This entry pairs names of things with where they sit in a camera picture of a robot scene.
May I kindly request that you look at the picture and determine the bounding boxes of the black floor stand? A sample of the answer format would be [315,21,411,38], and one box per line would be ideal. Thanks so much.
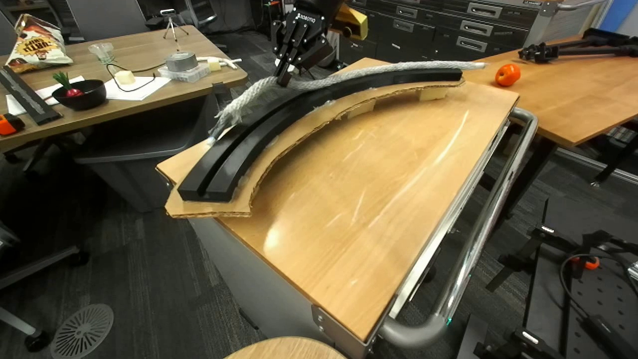
[485,198,585,359]

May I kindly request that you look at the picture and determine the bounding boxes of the black folded tripod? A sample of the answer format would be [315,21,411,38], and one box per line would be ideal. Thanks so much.
[517,26,638,66]

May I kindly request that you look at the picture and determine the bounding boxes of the black long flat bar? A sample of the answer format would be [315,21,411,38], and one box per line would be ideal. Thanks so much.
[0,64,62,126]

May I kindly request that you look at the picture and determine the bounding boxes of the black bowl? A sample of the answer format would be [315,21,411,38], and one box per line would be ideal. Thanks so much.
[50,78,108,112]

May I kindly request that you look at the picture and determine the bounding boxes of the chrome cart handle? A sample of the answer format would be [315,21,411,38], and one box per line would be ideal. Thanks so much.
[377,108,541,352]

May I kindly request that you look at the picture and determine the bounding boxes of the cream round object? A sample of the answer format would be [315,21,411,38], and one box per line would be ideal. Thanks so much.
[114,68,138,88]

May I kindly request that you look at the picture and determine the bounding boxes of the white paper sheet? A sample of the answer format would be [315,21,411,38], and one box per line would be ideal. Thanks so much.
[102,70,176,104]

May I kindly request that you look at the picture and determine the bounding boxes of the black curved grooved board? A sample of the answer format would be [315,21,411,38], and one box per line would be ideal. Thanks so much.
[178,66,465,204]

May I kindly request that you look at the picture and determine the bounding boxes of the clear plastic wrap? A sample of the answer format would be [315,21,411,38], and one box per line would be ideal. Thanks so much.
[88,40,118,66]

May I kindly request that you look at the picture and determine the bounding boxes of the blue board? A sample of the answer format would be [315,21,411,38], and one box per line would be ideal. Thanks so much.
[601,0,638,36]

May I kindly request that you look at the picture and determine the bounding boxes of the long wooden office desk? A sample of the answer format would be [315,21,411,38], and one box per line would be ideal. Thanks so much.
[0,24,250,156]

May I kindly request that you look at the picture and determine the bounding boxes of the round wooden stool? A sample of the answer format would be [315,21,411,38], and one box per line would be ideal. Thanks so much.
[222,334,351,359]

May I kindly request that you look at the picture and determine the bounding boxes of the small tabletop tripod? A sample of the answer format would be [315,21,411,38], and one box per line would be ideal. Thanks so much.
[158,7,190,44]

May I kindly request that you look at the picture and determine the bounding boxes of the red toy vegetable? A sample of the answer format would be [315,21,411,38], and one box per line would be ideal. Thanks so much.
[52,68,86,100]

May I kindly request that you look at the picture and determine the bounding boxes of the grey desk pedestal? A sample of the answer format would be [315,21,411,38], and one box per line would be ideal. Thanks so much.
[72,92,228,216]

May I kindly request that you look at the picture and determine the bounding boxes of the orange fruit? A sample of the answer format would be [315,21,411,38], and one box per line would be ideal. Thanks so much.
[493,62,523,88]

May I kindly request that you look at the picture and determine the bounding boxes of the yellow wrist camera mount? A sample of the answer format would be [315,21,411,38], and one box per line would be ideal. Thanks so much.
[335,5,371,44]

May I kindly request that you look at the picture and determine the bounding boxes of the black perforated breadboard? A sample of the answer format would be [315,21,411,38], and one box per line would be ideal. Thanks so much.
[551,262,638,359]

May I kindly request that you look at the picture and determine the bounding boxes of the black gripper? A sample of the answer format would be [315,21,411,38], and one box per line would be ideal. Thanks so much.
[270,0,343,90]

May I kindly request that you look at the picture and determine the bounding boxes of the grey tape roll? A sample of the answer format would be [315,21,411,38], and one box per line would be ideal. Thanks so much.
[164,50,200,76]

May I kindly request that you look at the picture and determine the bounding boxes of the office chair base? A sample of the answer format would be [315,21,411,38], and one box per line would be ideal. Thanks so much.
[0,218,92,356]

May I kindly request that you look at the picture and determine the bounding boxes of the grey office chair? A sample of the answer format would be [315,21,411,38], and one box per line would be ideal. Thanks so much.
[66,0,148,40]

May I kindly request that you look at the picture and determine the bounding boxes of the wooden desk black legs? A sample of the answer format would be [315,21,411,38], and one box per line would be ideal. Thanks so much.
[461,32,638,192]

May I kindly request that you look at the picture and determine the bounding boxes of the grey round floor disc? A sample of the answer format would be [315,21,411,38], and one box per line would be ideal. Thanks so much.
[48,302,116,359]

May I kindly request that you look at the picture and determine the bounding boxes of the dark drawer cabinet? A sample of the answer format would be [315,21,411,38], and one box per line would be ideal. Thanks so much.
[361,0,555,68]

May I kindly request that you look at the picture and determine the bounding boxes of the wood topped metal cart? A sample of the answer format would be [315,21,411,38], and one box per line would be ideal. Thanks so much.
[156,56,541,359]

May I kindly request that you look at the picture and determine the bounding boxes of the snack chip bag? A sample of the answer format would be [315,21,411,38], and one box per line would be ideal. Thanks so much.
[4,11,74,74]

